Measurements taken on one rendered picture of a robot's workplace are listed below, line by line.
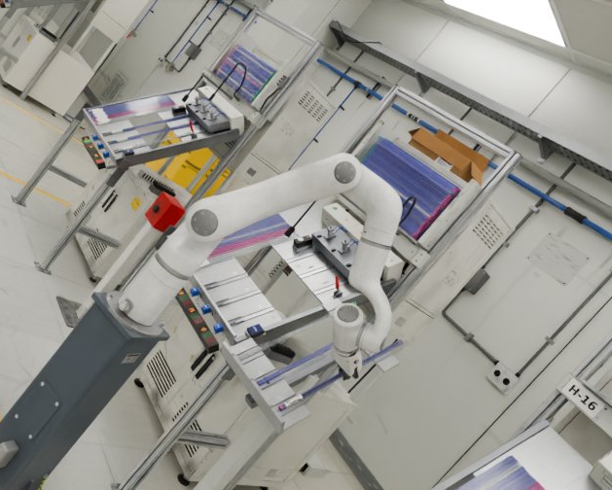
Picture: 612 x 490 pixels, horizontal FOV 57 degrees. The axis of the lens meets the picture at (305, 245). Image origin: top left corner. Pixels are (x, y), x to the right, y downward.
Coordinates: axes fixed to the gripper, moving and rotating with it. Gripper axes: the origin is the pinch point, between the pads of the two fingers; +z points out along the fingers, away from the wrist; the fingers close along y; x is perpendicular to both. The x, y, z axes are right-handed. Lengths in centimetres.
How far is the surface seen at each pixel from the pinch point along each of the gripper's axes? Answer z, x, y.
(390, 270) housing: 11, -48, 30
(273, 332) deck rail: 10.2, 6.7, 32.6
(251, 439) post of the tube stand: 24.4, 32.2, 9.3
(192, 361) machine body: 57, 29, 70
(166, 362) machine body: 65, 38, 82
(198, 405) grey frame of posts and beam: 22, 41, 30
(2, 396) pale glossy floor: 24, 97, 77
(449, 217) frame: -7, -72, 27
